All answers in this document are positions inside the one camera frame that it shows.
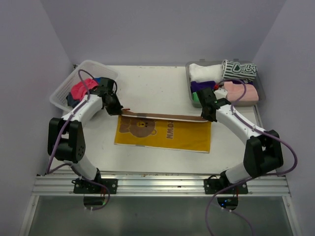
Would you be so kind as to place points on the white rolled towel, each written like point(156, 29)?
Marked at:
point(201, 74)

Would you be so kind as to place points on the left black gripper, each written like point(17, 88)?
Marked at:
point(116, 110)

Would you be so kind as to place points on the grey plastic tray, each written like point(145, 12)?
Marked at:
point(232, 79)

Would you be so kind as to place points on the pink rolled towel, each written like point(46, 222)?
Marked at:
point(236, 90)

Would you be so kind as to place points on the green rolled towel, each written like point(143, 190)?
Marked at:
point(195, 97)

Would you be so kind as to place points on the green white striped towel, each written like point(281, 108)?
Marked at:
point(246, 72)

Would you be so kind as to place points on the yellow brown towel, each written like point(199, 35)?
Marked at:
point(167, 134)

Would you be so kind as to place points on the purple rolled towel front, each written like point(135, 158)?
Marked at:
point(196, 86)

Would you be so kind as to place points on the white perforated plastic basket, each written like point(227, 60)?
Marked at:
point(96, 69)

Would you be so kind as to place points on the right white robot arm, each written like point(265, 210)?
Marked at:
point(262, 152)

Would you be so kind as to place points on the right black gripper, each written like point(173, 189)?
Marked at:
point(209, 119)

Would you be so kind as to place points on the pink towel in basket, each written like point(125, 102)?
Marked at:
point(79, 90)

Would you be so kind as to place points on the blue towel in basket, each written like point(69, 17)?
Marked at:
point(97, 80)

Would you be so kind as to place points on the dark grey towel in basket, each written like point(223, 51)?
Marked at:
point(71, 101)

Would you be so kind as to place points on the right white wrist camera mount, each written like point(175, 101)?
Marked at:
point(220, 92)

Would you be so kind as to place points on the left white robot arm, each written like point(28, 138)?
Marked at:
point(66, 141)

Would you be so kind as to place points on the aluminium mounting rail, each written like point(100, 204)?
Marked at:
point(152, 185)

